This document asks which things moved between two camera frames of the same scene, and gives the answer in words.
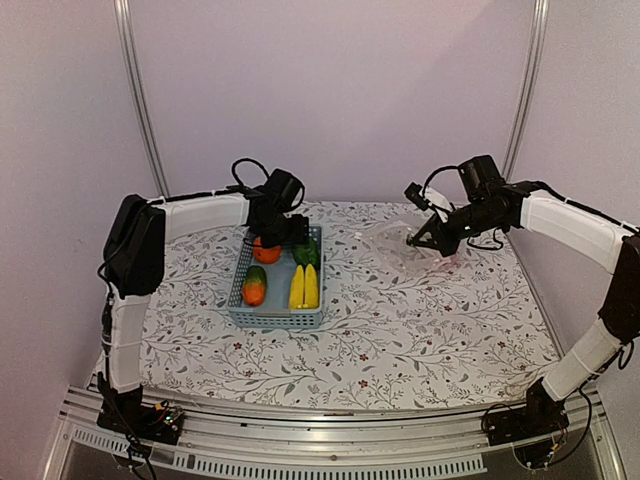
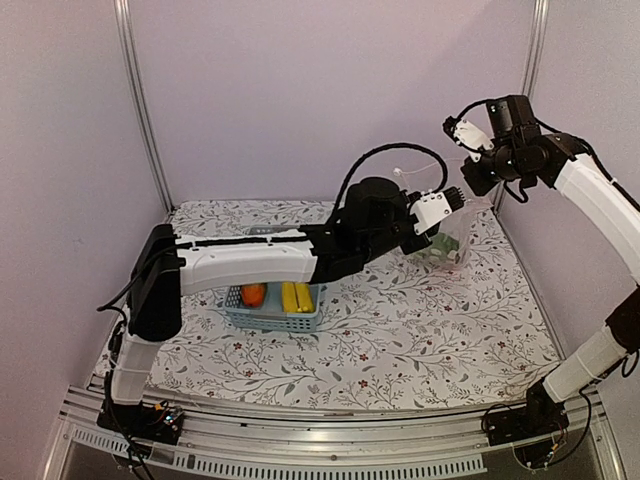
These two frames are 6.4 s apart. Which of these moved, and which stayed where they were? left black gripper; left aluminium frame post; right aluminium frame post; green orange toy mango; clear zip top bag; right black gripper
Moved: right black gripper; clear zip top bag; left black gripper
Stayed: green orange toy mango; right aluminium frame post; left aluminium frame post
